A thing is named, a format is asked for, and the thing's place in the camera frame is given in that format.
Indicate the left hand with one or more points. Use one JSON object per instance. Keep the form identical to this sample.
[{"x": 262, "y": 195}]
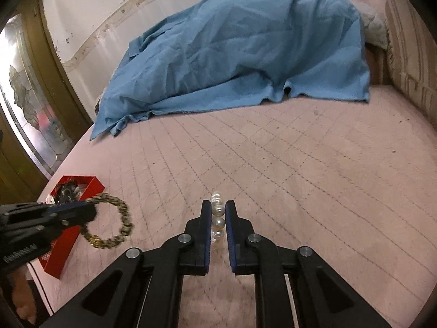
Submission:
[{"x": 22, "y": 296}]

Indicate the striped beige pillow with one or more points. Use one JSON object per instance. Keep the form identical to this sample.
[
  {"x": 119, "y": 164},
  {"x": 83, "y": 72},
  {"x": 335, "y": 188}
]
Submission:
[{"x": 411, "y": 56}]

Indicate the grey black organza scrunchie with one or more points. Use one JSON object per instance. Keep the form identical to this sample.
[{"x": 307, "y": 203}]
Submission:
[{"x": 68, "y": 192}]

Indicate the pink quilted mattress cover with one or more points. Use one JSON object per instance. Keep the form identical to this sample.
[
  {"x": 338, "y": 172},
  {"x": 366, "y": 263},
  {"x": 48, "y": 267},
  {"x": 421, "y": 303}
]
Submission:
[{"x": 356, "y": 182}]

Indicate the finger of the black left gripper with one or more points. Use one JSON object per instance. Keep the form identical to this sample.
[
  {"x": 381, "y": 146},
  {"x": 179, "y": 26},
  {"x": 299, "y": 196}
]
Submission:
[{"x": 73, "y": 214}]

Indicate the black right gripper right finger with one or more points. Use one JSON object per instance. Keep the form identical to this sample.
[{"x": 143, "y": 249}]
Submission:
[{"x": 294, "y": 288}]

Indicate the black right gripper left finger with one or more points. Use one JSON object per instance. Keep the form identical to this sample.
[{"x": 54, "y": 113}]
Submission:
[{"x": 142, "y": 288}]

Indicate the red cardboard tray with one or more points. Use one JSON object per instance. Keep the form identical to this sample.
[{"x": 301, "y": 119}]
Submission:
[{"x": 54, "y": 261}]

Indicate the wooden door with glass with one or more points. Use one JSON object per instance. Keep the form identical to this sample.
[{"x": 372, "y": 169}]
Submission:
[{"x": 41, "y": 117}]

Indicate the blue cloth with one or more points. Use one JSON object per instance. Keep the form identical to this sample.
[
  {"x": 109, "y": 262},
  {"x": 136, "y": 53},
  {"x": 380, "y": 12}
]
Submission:
[{"x": 221, "y": 54}]

